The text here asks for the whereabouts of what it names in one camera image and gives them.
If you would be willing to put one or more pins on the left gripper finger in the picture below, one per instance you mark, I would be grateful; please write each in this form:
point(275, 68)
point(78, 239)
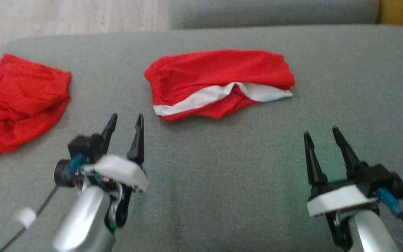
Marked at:
point(137, 143)
point(110, 131)

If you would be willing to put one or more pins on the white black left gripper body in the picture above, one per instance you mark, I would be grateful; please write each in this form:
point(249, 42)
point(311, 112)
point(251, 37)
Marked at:
point(121, 171)

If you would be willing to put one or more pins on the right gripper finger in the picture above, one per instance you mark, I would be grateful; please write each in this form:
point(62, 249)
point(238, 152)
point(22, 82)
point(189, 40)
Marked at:
point(312, 161)
point(346, 154)

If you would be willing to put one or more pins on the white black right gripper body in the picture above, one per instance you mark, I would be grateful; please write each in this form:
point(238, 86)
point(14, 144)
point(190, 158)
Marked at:
point(338, 201)

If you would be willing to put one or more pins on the red white sports jersey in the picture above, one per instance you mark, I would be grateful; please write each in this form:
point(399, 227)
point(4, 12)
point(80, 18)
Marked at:
point(16, 101)

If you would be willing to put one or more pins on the red shorts white stripe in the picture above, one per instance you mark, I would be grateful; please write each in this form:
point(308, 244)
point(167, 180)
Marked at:
point(208, 75)

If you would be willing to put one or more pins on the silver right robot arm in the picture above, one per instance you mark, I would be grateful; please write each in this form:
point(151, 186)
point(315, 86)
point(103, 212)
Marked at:
point(373, 234)

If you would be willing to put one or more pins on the grey fabric sofa seat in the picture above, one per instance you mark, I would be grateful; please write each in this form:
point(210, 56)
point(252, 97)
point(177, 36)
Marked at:
point(222, 168)

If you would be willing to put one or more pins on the yellow furniture piece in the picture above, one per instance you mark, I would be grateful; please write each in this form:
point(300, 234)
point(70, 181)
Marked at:
point(402, 12)

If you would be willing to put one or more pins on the grey sofa cushion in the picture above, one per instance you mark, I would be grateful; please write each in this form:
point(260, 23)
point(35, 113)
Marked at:
point(275, 12)

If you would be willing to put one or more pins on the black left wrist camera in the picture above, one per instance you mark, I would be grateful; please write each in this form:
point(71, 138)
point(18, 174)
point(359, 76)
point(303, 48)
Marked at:
point(82, 147)

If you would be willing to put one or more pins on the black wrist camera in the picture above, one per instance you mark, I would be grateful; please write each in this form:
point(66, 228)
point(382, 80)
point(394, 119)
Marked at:
point(383, 178)
point(82, 147)

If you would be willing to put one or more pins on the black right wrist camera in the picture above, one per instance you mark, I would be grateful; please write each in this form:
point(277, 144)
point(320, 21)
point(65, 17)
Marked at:
point(383, 178)

